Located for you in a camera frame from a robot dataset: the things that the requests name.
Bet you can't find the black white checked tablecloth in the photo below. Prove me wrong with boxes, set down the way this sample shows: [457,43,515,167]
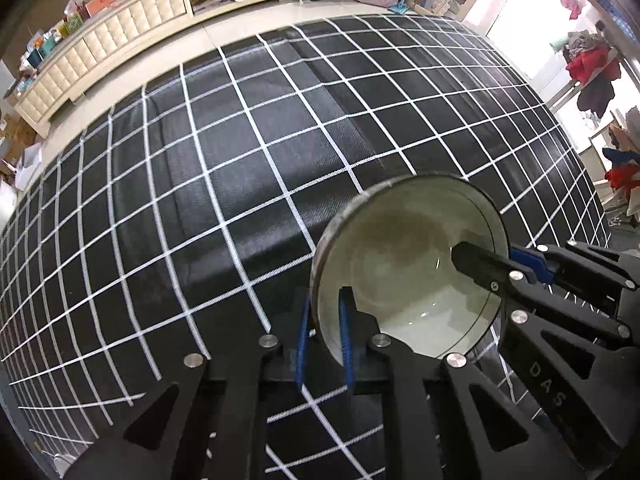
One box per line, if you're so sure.
[0,14,611,480]

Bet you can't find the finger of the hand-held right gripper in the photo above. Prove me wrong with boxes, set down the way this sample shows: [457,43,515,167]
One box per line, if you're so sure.
[451,241,640,466]
[509,241,640,293]

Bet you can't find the hanging clothes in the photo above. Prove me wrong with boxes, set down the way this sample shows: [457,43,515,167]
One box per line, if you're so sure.
[550,30,626,116]

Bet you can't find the cardboard boxes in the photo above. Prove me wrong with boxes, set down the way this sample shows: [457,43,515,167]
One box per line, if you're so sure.
[0,115,41,186]

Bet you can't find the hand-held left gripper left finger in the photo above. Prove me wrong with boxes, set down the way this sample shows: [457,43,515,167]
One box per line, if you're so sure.
[65,300,311,480]

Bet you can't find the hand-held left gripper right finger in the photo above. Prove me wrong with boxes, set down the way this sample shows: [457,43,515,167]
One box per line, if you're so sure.
[339,287,586,480]

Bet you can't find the cream tv cabinet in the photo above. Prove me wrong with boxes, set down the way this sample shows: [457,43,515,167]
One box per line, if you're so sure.
[12,0,296,138]

